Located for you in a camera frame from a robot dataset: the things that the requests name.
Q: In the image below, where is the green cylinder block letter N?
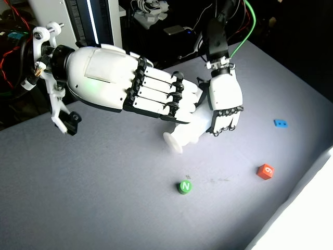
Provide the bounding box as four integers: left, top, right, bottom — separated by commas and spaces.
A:
177, 179, 194, 195

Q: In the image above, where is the green cable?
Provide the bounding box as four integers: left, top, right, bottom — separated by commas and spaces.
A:
230, 0, 257, 58

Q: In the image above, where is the grey table cloth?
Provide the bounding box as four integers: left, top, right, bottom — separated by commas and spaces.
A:
0, 40, 333, 250

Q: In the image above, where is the white plastic cylinder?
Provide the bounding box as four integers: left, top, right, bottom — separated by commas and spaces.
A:
163, 104, 214, 154

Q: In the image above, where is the grey flat box device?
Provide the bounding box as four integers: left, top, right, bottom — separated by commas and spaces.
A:
163, 25, 186, 36

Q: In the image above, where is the red cube block number 9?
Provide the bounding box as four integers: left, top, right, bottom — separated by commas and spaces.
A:
256, 163, 275, 180

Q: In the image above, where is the white column with black strip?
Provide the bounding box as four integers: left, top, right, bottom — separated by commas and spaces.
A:
27, 0, 123, 50

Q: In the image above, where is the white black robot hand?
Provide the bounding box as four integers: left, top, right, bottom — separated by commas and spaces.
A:
196, 70, 245, 138
63, 41, 208, 125

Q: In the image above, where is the white parts pile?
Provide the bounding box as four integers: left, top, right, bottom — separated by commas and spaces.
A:
131, 0, 170, 29

